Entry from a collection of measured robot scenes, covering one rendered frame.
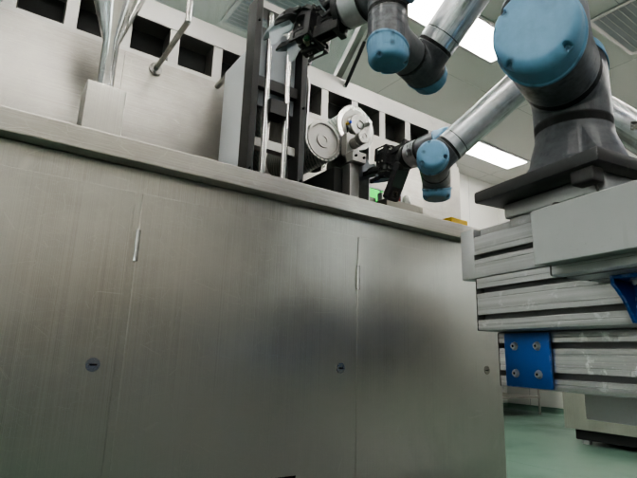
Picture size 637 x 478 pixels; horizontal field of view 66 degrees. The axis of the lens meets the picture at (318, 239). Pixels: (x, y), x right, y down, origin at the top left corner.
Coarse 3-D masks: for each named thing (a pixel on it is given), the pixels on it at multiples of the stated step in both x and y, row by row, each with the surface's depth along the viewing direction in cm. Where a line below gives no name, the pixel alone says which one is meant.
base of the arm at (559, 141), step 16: (576, 112) 74; (592, 112) 74; (544, 128) 78; (560, 128) 75; (576, 128) 74; (592, 128) 73; (608, 128) 74; (544, 144) 76; (560, 144) 74; (576, 144) 73; (592, 144) 72; (608, 144) 72; (544, 160) 75
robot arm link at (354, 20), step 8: (344, 0) 94; (352, 0) 93; (344, 8) 95; (352, 8) 94; (344, 16) 96; (352, 16) 95; (360, 16) 95; (344, 24) 98; (352, 24) 97; (360, 24) 97
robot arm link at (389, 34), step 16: (384, 0) 88; (400, 0) 89; (368, 16) 91; (384, 16) 87; (400, 16) 88; (368, 32) 90; (384, 32) 87; (400, 32) 87; (368, 48) 89; (384, 48) 86; (400, 48) 86; (416, 48) 91; (384, 64) 89; (400, 64) 89; (416, 64) 94
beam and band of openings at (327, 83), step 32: (32, 0) 146; (64, 0) 151; (96, 32) 155; (128, 32) 154; (160, 32) 165; (192, 32) 167; (224, 32) 174; (192, 64) 173; (224, 64) 180; (320, 96) 195; (352, 96) 204; (384, 128) 212; (416, 128) 227
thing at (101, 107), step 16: (96, 0) 126; (112, 0) 124; (128, 0) 126; (144, 0) 133; (112, 16) 125; (128, 16) 127; (112, 32) 125; (112, 48) 125; (112, 64) 124; (112, 80) 124; (96, 96) 118; (112, 96) 120; (80, 112) 120; (96, 112) 117; (112, 112) 120; (96, 128) 117; (112, 128) 119
